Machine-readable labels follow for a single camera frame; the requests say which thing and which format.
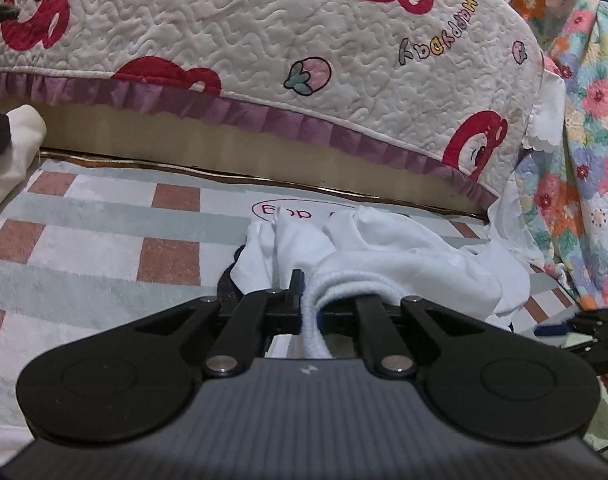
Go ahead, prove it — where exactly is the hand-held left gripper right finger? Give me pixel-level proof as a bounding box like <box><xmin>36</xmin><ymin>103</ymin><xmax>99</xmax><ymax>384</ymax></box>
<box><xmin>320</xmin><ymin>296</ymin><xmax>490</xmax><ymax>380</ymax></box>

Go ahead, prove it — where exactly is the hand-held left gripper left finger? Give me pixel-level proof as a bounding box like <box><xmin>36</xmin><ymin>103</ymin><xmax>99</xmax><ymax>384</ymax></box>
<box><xmin>134</xmin><ymin>269</ymin><xmax>305</xmax><ymax>379</ymax></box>

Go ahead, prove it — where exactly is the white scalloped cloth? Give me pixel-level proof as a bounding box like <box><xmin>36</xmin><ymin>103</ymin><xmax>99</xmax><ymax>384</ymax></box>
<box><xmin>523</xmin><ymin>67</ymin><xmax>568</xmax><ymax>152</ymax></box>

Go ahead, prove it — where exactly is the white long-sleeve shirt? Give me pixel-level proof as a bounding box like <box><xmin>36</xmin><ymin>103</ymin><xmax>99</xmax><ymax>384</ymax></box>
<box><xmin>229</xmin><ymin>187</ymin><xmax>547</xmax><ymax>361</ymax></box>

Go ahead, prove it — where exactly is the checked pink and grey mat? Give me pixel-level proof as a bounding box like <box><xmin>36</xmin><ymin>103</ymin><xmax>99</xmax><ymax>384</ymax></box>
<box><xmin>0</xmin><ymin>157</ymin><xmax>585</xmax><ymax>463</ymax></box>

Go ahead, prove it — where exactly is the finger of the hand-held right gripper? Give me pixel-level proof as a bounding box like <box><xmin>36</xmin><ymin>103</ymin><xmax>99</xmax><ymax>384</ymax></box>
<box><xmin>570</xmin><ymin>307</ymin><xmax>608</xmax><ymax>332</ymax></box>
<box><xmin>534</xmin><ymin>324</ymin><xmax>594</xmax><ymax>350</ymax></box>

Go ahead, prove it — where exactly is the floral patchwork quilt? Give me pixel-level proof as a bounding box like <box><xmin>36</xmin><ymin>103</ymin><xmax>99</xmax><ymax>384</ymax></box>
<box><xmin>499</xmin><ymin>0</ymin><xmax>608</xmax><ymax>311</ymax></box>

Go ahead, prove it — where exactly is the stack of folded clothes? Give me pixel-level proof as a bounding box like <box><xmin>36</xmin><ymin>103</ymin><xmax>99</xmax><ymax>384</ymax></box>
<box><xmin>0</xmin><ymin>105</ymin><xmax>48</xmax><ymax>226</ymax></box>

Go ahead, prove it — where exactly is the quilted red bear bedspread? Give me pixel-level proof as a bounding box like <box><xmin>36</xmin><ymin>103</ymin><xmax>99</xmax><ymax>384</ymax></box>
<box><xmin>0</xmin><ymin>0</ymin><xmax>550</xmax><ymax>211</ymax></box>

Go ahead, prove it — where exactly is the beige bed base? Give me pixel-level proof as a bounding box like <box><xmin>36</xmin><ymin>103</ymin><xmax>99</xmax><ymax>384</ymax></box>
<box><xmin>34</xmin><ymin>102</ymin><xmax>491</xmax><ymax>222</ymax></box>

